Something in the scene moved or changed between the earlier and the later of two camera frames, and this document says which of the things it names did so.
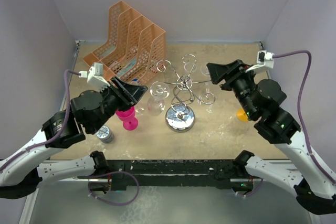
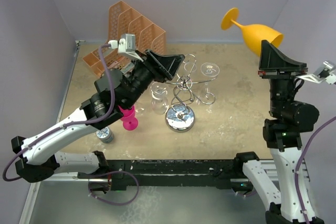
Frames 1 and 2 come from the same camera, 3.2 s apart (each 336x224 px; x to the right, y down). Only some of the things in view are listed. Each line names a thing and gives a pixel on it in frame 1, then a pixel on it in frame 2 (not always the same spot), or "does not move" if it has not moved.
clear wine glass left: [139, 109] does not move
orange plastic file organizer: [136, 49] does not move
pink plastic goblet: [130, 123] does not move
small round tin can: [105, 134] does not move
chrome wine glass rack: [180, 116] does not move
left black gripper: [128, 94] to [162, 67]
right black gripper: [232, 71] to [271, 62]
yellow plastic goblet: [241, 115] to [254, 34]
